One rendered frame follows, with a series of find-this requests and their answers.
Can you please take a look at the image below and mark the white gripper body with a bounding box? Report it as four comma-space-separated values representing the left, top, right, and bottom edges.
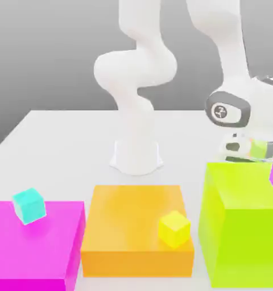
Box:
218, 155, 273, 164

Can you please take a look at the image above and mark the small yellow cube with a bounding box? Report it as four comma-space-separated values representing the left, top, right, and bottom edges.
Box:
158, 210, 192, 248

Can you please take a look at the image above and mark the small cyan cube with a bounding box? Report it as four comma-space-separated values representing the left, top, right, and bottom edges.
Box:
12, 187, 47, 226

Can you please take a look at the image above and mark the large lime green box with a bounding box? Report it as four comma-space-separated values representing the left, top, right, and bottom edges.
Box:
198, 161, 273, 289

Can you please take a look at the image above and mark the large orange box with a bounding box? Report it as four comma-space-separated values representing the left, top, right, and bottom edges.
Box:
80, 185, 195, 278

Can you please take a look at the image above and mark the large magenta box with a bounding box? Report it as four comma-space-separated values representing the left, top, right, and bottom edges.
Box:
0, 200, 86, 291

